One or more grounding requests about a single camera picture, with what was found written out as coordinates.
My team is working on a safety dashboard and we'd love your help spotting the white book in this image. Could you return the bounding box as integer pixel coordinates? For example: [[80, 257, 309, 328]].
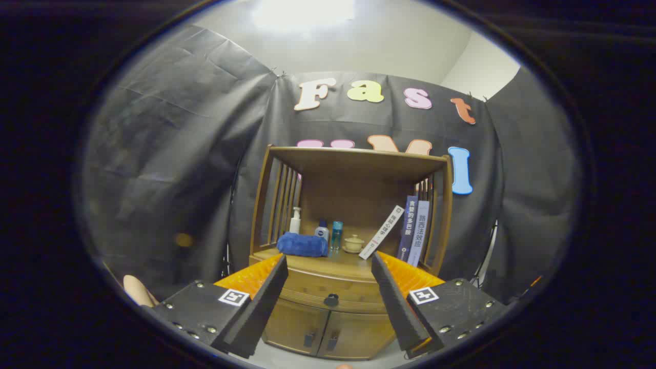
[[359, 205, 405, 260]]

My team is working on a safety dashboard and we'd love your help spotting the wooden countertop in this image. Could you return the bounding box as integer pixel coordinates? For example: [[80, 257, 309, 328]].
[[250, 245, 441, 281]]

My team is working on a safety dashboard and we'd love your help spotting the wooden cabinet door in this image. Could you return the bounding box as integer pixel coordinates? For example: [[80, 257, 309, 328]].
[[318, 310, 398, 361], [262, 298, 330, 357]]

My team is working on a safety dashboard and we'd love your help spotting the blue folded towel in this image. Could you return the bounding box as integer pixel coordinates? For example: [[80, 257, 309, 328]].
[[277, 232, 329, 258]]

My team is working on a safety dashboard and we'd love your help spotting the pale purple book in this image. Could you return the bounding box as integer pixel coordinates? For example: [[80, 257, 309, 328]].
[[408, 200, 430, 267]]

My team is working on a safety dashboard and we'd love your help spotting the wooden cabinet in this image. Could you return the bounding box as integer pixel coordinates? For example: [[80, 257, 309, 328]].
[[250, 145, 454, 361]]

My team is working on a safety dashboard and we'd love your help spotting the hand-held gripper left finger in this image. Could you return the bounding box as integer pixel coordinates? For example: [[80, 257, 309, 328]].
[[152, 254, 289, 359]]

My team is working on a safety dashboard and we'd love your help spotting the dark blue book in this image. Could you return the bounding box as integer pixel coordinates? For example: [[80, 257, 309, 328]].
[[397, 195, 419, 262]]

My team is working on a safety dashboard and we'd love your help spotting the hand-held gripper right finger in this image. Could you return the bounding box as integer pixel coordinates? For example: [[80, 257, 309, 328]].
[[371, 251, 510, 359]]

